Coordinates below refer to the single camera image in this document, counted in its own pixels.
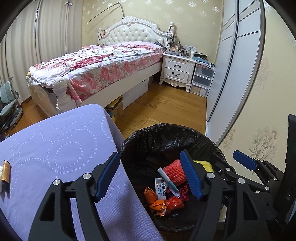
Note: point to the bed with floral cover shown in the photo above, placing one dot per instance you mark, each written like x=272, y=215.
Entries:
x=134, y=30

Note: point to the pink floral bedspread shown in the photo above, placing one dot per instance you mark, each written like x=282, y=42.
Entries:
x=104, y=64

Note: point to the white sliding wardrobe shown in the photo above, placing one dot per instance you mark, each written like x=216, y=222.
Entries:
x=231, y=69

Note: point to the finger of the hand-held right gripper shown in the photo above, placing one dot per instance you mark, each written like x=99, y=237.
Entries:
x=223, y=166
x=245, y=160

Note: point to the pile of small toiletries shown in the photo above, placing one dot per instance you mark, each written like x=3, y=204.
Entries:
x=185, y=49

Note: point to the white nightstand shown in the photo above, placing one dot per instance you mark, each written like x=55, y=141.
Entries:
x=178, y=69

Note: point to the yellow foam fruit net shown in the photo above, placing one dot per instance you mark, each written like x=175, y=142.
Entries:
x=205, y=165

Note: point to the clear plastic drawer unit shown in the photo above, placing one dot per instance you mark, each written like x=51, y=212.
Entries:
x=201, y=78

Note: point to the trash bin with black liner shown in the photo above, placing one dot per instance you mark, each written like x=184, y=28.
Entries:
x=150, y=148

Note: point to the pink pillow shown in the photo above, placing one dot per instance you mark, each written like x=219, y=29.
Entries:
x=138, y=45

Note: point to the white and teal tube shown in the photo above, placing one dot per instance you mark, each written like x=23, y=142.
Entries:
x=166, y=177

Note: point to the white printed packet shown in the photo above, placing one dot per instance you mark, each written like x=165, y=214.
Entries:
x=161, y=187

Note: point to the dark red ribbon bundle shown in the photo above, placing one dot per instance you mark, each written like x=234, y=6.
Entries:
x=185, y=191

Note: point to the brown glass bottle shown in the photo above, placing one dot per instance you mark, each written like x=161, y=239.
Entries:
x=5, y=171

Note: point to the cardboard box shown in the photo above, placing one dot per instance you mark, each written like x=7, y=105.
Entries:
x=116, y=109

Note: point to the red foam fruit net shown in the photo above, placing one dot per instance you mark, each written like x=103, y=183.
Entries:
x=174, y=172

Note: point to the white storage box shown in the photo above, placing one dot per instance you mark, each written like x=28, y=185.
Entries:
x=136, y=92

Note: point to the pale green desk chair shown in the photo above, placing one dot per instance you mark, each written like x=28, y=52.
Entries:
x=7, y=97

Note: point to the red wrapper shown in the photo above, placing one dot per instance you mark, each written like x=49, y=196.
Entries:
x=174, y=202

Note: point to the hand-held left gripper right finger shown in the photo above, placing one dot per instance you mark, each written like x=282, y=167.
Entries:
x=190, y=176

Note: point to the purple dotted tablecloth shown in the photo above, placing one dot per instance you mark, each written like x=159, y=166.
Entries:
x=57, y=143

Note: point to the beige curtain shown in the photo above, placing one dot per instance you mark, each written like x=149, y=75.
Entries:
x=46, y=34

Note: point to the orange plastic bag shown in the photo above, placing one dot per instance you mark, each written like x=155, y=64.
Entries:
x=150, y=195

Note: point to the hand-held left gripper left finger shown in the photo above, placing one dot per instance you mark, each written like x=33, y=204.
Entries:
x=105, y=176

